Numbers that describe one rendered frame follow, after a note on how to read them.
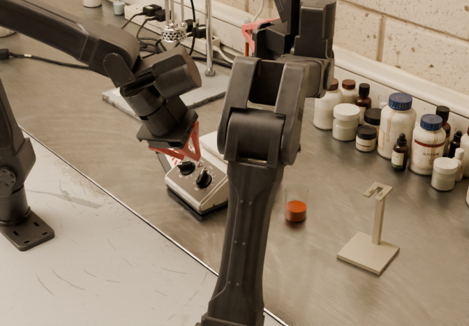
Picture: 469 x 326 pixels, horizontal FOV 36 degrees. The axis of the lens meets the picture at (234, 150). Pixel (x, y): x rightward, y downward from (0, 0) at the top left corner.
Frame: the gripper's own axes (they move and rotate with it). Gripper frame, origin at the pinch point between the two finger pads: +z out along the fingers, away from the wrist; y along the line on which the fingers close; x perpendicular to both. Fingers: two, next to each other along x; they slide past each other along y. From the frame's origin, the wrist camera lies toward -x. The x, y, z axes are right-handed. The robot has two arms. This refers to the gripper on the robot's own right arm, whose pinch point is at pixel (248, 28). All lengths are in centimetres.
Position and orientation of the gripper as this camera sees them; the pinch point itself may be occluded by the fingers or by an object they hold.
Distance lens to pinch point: 131.5
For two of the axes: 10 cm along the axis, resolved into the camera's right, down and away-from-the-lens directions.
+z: -5.9, -3.9, 7.1
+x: 0.0, 8.7, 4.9
